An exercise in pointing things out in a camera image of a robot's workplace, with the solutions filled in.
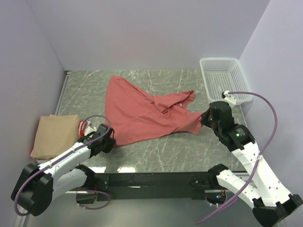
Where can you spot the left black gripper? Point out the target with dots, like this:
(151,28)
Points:
(111,142)

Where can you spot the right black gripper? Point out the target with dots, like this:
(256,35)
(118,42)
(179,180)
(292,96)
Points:
(203,119)

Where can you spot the red t shirt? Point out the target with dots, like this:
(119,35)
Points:
(136,115)

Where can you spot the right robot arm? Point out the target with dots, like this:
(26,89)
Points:
(269,199)

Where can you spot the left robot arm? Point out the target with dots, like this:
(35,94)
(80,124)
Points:
(39,185)

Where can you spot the folded pink t shirt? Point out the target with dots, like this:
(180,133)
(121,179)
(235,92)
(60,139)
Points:
(80,128)

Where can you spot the white plastic basket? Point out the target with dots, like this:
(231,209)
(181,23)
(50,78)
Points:
(222,74)

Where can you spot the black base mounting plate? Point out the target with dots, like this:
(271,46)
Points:
(123,186)

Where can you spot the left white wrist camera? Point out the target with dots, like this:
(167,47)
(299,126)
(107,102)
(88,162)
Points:
(85,128)

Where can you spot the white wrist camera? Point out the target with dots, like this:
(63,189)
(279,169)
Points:
(229,98)
(85,128)

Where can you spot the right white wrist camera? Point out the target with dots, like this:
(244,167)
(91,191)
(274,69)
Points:
(229,98)

